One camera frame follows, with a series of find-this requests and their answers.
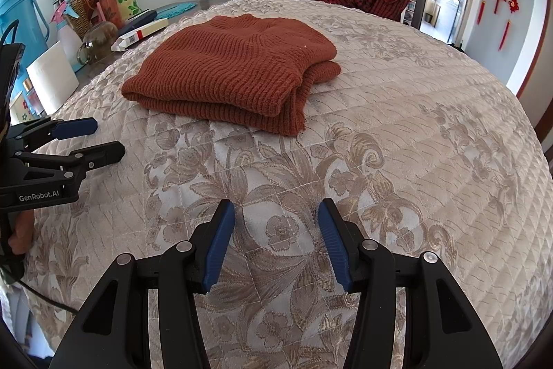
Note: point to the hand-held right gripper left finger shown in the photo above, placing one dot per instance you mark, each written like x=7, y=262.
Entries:
x=218, y=248

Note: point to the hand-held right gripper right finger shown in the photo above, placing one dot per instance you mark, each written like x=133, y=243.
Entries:
x=335, y=243

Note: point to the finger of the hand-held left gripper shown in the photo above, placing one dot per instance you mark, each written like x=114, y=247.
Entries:
x=103, y=153
x=73, y=128

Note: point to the rust knit sweater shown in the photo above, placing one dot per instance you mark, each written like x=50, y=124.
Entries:
x=224, y=62

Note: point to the person's left hand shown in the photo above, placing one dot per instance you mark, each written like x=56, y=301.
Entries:
x=23, y=233

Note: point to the floral printed box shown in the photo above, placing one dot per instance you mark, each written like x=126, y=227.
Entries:
x=26, y=103

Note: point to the white card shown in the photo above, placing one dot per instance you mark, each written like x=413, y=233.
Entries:
x=54, y=77

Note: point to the round glass jar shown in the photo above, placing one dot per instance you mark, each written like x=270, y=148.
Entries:
x=97, y=42

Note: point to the beige quilted floral tablecloth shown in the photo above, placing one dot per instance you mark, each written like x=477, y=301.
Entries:
x=389, y=157

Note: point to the wicker basket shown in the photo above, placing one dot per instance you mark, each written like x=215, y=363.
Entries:
x=80, y=19

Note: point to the white and red box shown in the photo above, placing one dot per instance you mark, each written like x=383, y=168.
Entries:
x=140, y=34

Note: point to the turquoise plastic jug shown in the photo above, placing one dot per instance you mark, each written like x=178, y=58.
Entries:
x=26, y=14

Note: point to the pink bottle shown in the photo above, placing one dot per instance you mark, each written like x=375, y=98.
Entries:
x=106, y=6

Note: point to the dark blue case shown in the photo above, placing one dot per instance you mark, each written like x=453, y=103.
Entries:
x=140, y=19

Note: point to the turquoise flat tray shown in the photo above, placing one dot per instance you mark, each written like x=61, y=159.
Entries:
x=175, y=10

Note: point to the wooden door frame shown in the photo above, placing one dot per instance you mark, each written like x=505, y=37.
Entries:
x=529, y=79

